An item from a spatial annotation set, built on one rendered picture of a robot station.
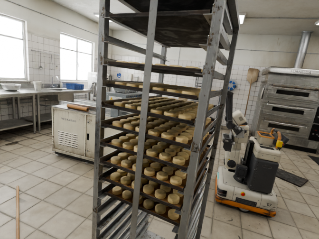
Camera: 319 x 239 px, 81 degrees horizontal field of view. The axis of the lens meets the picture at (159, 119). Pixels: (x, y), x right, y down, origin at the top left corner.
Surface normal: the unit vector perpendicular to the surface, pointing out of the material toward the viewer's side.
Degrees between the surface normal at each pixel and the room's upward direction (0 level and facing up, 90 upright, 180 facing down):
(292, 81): 90
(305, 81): 90
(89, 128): 90
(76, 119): 90
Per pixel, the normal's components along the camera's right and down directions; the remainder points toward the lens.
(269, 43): -0.33, 0.18
